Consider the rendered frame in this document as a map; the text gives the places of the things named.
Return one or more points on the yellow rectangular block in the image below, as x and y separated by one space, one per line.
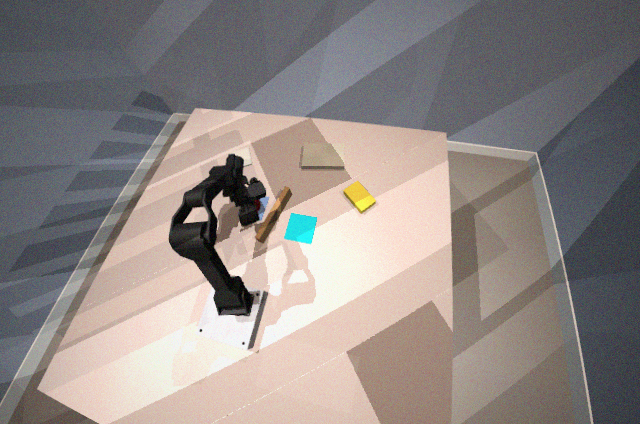
359 197

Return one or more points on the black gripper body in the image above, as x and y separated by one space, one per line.
249 215

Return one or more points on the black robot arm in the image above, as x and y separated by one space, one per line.
196 240

